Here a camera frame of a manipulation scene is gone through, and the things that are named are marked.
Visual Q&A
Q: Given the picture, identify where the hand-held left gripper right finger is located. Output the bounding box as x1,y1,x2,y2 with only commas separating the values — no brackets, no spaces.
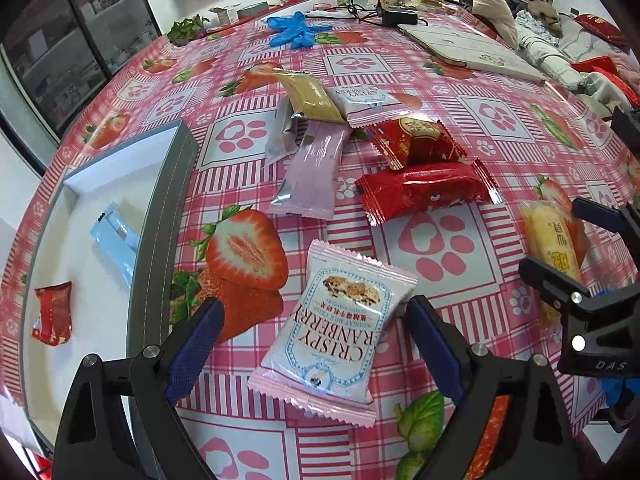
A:
406,295,583,480

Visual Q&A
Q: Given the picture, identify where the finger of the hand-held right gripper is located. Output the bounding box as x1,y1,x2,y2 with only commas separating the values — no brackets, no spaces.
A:
571,197,640,235
518,256,598,322

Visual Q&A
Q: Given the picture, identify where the person's right hand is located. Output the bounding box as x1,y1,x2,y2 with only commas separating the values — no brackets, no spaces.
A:
599,376,640,432

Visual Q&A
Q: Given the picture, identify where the green potted plant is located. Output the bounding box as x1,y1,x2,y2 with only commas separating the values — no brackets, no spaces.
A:
166,14,211,46

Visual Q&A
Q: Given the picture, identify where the large pink white snack packet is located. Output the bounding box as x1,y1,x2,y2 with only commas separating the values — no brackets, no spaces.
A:
247,239,418,428

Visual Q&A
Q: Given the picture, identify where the plain red snack packet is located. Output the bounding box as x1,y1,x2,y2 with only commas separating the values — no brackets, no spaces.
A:
356,159,503,226

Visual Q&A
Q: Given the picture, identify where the silver clear stick packet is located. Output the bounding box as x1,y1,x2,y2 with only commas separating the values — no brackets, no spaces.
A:
264,95,313,166

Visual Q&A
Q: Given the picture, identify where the white tray with grey rim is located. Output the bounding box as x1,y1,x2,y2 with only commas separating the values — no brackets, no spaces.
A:
22,119,201,456

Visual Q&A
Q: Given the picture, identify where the brown plush toy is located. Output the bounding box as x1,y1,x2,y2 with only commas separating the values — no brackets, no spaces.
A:
527,0,563,36

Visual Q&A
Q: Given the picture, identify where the red packet with gold label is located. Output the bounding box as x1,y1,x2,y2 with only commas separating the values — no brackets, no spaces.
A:
367,116,468,170

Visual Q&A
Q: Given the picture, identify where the blue disposable glove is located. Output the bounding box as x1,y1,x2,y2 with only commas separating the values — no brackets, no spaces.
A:
266,11,333,50

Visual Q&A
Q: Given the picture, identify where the open white cardboard box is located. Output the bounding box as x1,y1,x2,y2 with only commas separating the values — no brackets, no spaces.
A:
210,5,242,26

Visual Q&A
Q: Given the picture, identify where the black power adapter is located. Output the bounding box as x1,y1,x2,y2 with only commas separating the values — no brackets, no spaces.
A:
381,7,418,27

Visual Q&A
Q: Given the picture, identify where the light blue snack packet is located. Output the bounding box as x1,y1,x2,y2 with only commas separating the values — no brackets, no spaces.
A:
90,201,141,291

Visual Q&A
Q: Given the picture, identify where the small pink white snack packet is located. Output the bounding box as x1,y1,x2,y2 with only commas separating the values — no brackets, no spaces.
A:
325,85,423,128

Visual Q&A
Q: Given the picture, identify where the red cushion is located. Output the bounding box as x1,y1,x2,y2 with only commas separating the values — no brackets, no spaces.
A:
574,12,626,46

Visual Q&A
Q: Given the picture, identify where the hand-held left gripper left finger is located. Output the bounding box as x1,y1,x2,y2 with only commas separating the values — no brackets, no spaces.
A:
52,297,226,480

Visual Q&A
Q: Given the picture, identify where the white flat box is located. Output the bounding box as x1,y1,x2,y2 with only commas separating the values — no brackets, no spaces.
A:
402,24,548,83

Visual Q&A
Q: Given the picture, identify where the small red snack packet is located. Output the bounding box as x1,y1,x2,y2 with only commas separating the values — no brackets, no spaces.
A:
31,281,73,347

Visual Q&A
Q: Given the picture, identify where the tan stick snack packet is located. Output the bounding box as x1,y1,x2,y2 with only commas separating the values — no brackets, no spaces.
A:
272,69,348,125

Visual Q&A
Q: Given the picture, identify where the lilac stick snack packet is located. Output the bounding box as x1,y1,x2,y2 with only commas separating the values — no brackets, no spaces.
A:
267,120,353,221

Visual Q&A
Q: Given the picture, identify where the white quilted blanket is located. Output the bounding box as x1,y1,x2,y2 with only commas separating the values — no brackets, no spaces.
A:
515,10,640,111

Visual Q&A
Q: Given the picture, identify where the glass door cabinet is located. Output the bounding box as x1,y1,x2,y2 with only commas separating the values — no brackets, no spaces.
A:
0,0,163,136

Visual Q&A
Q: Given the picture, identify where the pink strawberry print tablecloth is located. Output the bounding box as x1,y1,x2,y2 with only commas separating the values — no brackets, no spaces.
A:
0,7,640,480

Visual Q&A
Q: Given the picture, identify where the orange snack packet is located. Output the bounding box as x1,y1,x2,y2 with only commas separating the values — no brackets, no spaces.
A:
470,395,513,480

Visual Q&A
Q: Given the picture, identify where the yellow rice cracker packet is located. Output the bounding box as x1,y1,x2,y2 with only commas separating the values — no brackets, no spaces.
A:
520,199,586,331

